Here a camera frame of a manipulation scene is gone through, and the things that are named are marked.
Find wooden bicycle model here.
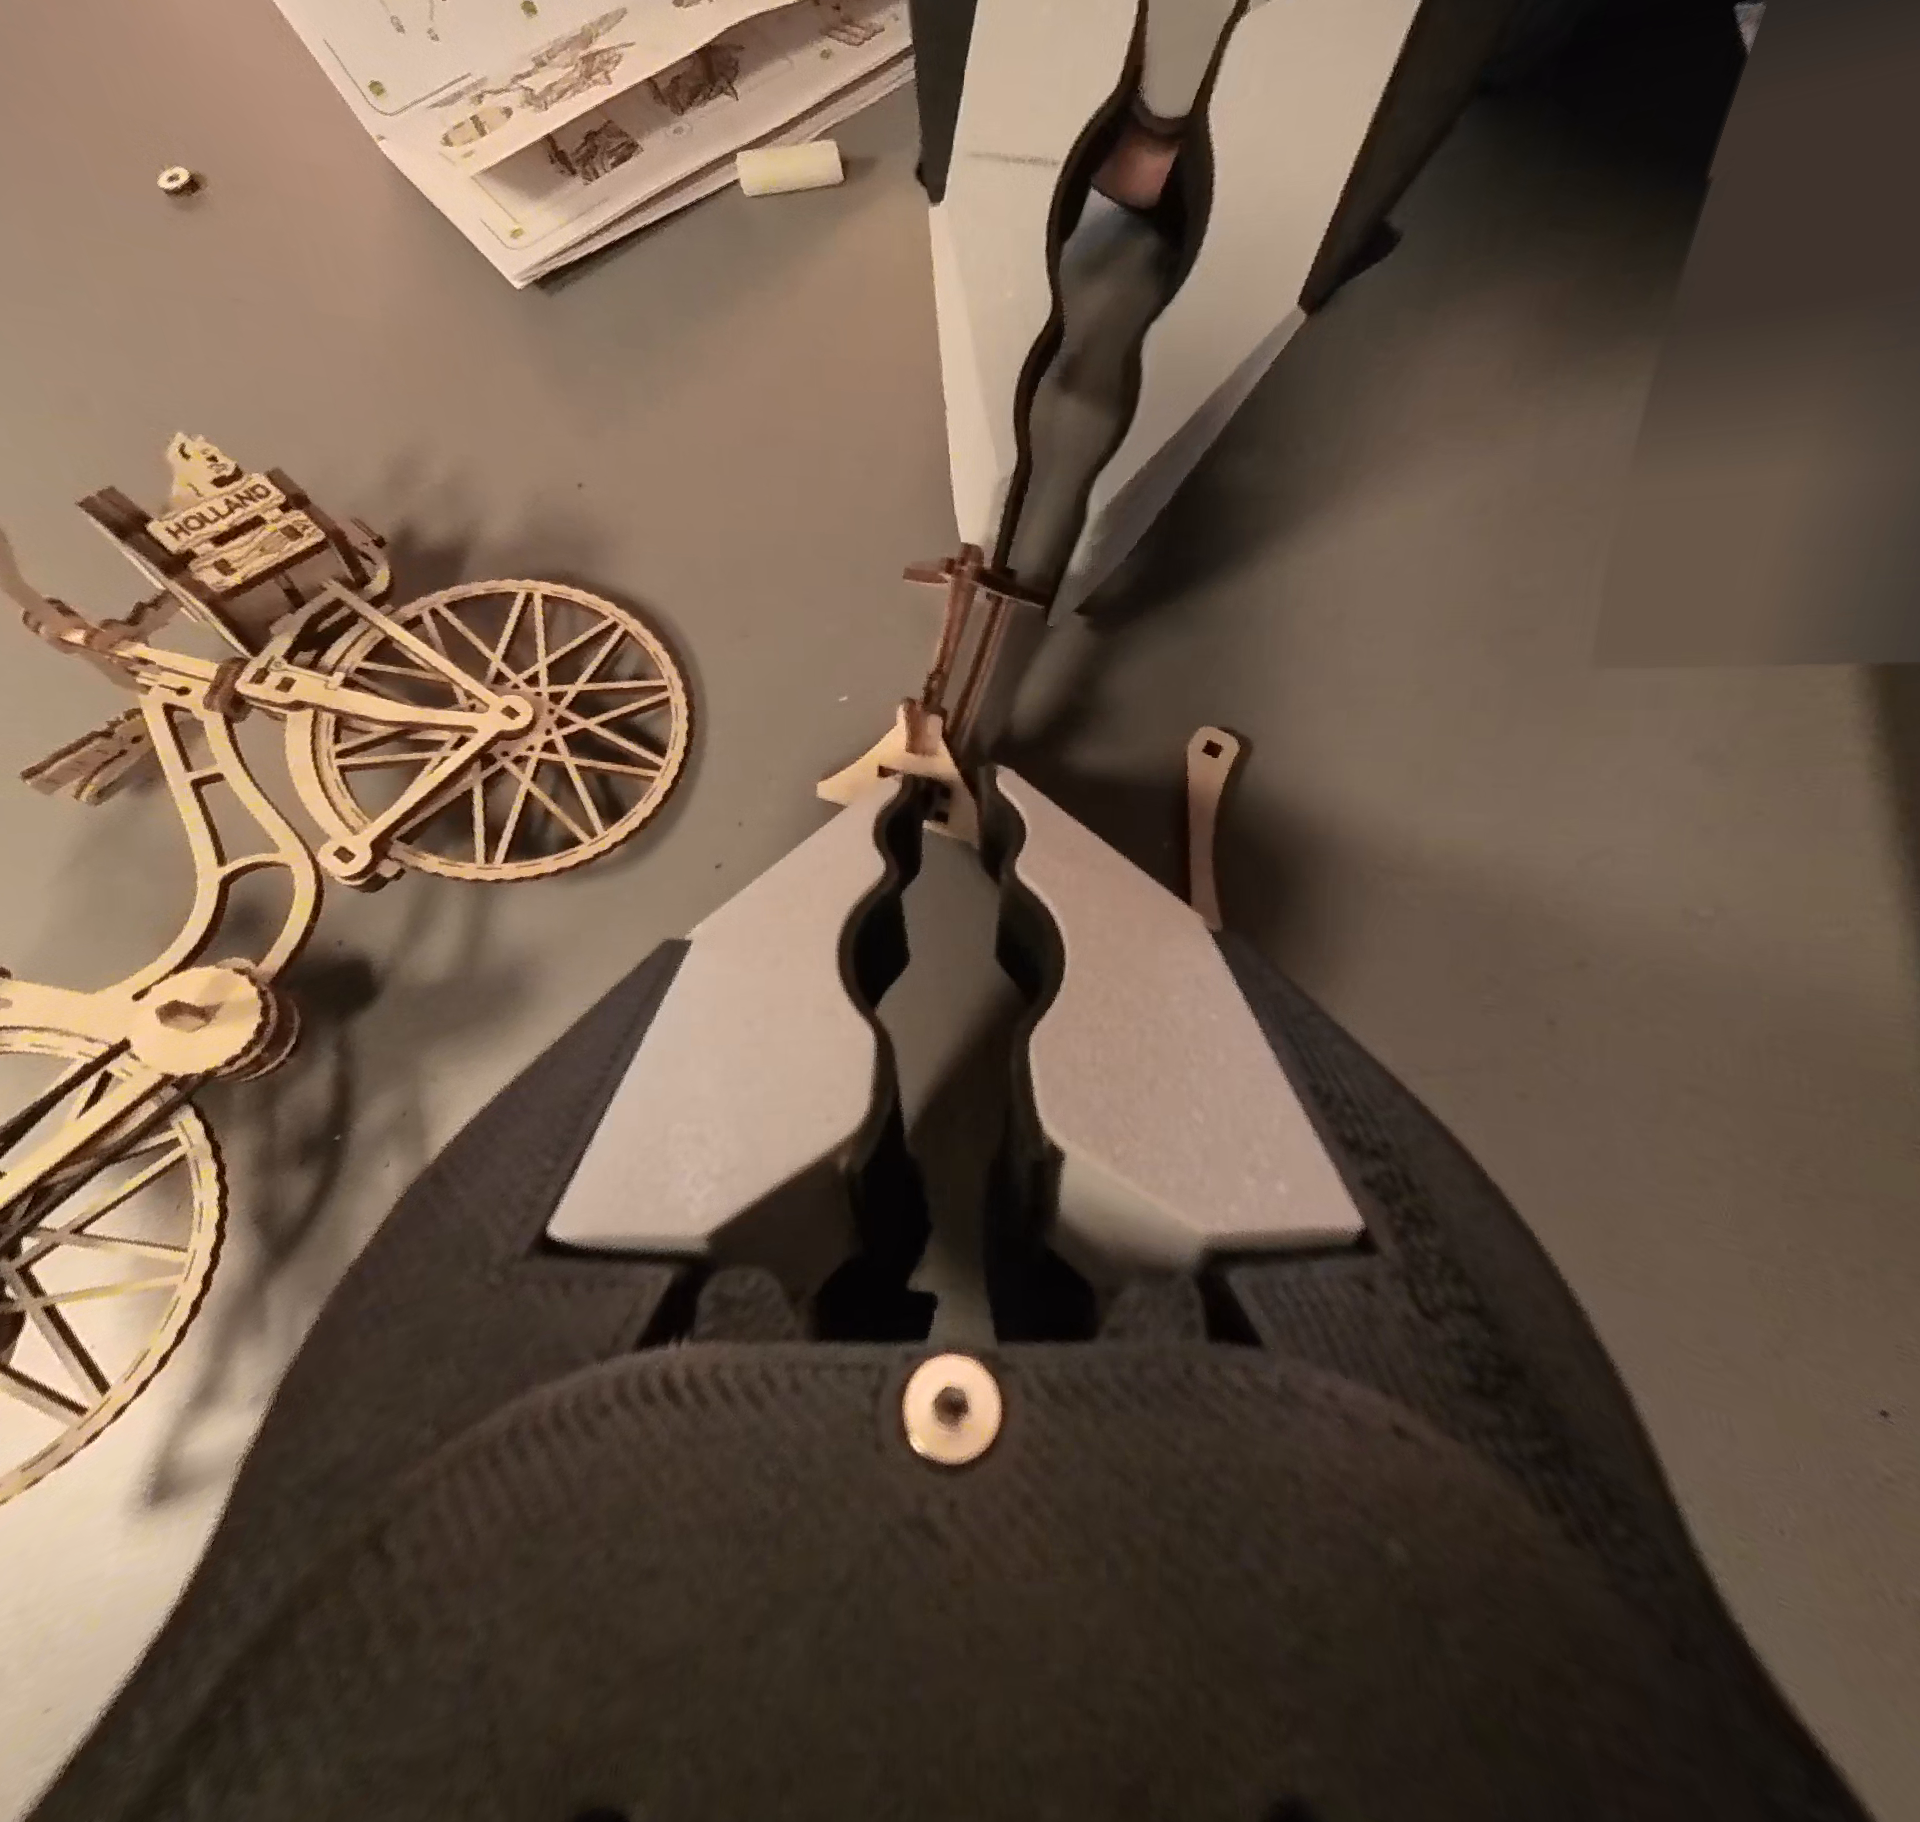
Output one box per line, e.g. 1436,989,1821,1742
0,427,695,1510

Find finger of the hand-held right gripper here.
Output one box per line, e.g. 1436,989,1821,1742
1048,0,1427,624
928,0,1156,564

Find small white cylinder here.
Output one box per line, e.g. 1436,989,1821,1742
734,139,849,201

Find small wooden part assembly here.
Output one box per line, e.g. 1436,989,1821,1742
817,546,1052,840

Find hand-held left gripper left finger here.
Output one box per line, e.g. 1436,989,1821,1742
547,786,923,1260

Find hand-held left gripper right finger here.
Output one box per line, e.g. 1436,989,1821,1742
974,764,1370,1250

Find curved wooden strip part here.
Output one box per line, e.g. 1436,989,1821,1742
1177,725,1250,940

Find person's right hand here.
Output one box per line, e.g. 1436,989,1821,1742
1102,106,1193,218

